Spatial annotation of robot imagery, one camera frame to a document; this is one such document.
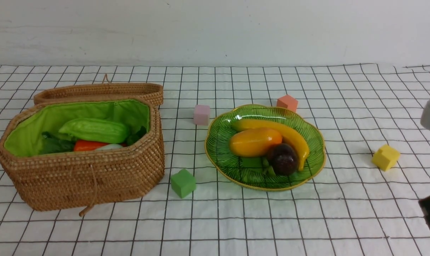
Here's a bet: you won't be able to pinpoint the dark purple toy fruit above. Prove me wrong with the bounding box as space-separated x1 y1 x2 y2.
262 143 299 176

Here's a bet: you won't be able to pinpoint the yellow toy banana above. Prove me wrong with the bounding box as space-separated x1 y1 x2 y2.
231 118 310 172

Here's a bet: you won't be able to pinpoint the orange toy mango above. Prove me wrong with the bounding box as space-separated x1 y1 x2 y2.
229 128 282 158

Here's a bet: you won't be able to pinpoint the green toy cucumber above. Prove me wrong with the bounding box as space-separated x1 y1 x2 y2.
58 118 131 144

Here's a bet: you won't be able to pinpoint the orange toy carrot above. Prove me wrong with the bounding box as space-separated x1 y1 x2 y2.
73 140 108 152

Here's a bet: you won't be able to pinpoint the white toy radish green leaves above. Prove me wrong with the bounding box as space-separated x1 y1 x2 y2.
40 126 147 154

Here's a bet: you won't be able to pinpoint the yellow foam cube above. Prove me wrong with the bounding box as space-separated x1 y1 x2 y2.
371 144 401 171

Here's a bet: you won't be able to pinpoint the white grid tablecloth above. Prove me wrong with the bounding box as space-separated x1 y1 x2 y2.
0 64 430 256

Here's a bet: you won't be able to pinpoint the orange foam cube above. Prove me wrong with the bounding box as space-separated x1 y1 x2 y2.
276 95 299 112

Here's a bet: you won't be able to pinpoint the green glass leaf plate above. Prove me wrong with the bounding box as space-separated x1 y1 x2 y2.
205 104 326 191

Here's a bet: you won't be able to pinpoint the pink foam cube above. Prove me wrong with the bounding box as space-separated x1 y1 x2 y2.
193 104 211 126

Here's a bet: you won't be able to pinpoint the green foam cube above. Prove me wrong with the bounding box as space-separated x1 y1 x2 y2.
171 169 197 199

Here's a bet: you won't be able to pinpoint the woven wicker basket lid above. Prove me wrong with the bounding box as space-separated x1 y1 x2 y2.
33 74 164 106

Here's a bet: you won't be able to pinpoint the woven wicker basket green lining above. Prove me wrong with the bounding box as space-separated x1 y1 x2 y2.
0 96 165 217

